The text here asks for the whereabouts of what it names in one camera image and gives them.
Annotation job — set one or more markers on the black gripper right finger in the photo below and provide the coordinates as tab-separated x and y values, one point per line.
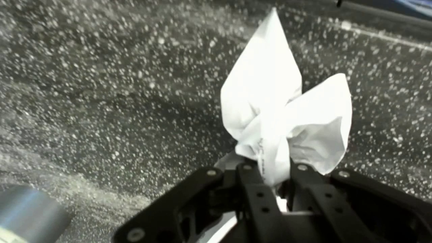
328	207

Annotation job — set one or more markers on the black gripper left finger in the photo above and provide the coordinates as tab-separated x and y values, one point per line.
258	204

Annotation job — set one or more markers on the tall twisted white tissue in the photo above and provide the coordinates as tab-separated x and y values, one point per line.
278	108

